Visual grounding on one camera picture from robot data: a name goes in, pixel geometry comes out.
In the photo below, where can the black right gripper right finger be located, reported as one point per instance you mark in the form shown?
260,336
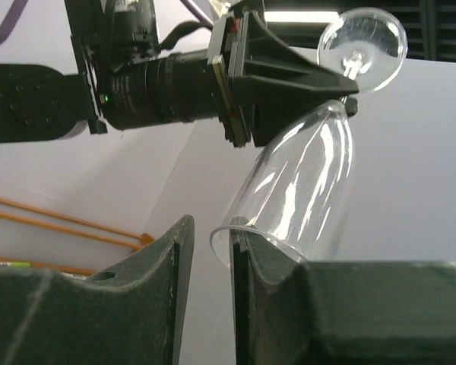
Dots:
287,311

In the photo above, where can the orange wooden shelf rack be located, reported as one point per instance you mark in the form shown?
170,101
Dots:
48,239

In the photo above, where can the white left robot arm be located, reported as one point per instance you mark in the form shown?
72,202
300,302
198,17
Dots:
127,78

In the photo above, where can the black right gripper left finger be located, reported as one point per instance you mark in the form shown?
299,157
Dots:
129,313

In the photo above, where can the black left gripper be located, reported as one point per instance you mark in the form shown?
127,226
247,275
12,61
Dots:
283,85

